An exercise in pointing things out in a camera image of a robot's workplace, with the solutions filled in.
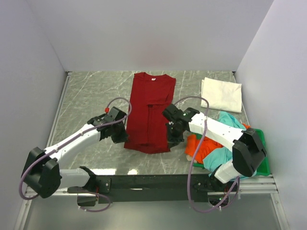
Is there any red t shirt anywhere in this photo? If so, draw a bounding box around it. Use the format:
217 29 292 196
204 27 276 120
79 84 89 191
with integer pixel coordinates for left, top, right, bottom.
124 72 176 154

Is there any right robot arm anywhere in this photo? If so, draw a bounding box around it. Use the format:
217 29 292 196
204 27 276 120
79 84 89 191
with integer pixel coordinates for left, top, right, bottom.
162 104 267 191

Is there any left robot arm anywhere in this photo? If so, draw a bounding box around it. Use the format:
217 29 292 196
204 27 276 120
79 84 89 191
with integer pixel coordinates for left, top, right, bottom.
21 107 128 198

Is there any orange t shirt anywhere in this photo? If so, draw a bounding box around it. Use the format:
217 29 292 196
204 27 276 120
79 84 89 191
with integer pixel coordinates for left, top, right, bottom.
184 123 251 165

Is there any teal t shirt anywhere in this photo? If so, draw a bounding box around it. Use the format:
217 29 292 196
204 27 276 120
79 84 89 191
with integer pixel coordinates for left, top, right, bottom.
202 111 250 172

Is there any folded white t shirt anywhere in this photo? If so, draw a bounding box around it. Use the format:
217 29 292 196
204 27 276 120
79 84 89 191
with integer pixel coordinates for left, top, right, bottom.
201 77 242 113

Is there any green plastic bin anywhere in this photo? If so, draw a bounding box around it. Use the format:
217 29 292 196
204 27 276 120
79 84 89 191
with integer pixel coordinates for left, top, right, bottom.
195 128 270 177

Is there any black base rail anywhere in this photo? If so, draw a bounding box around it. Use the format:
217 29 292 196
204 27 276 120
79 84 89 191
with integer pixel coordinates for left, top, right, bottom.
67 174 238 207

